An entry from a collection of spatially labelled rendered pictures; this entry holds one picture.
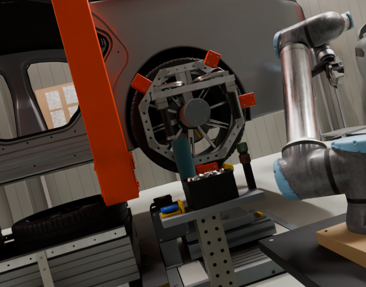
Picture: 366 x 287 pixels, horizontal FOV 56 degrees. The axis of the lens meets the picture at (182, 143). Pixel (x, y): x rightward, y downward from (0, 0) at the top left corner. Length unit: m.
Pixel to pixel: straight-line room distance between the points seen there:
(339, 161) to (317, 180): 0.08
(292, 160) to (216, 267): 0.58
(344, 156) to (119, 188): 0.99
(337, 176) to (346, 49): 6.36
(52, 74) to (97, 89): 4.54
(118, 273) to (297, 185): 1.04
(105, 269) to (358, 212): 1.19
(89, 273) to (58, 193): 4.33
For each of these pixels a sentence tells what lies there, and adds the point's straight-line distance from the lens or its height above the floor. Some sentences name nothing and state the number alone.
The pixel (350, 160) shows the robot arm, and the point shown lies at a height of 0.56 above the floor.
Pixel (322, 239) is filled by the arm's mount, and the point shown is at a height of 0.33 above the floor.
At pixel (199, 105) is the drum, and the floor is 0.88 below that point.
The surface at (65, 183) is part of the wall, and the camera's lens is 6.05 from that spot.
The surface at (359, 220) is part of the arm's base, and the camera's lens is 1.14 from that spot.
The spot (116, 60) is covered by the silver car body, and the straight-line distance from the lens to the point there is 2.25.
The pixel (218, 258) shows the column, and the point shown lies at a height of 0.23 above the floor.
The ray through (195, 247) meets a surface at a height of 0.15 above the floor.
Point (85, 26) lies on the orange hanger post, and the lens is 1.74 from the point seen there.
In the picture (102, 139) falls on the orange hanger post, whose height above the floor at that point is 0.83.
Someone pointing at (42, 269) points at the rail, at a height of 0.30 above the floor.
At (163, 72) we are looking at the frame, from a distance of 1.84.
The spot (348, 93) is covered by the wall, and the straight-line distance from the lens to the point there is 7.25.
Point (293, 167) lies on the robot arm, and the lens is 1.15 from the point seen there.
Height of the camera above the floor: 0.76
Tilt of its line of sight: 1 degrees down
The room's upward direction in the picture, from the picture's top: 15 degrees counter-clockwise
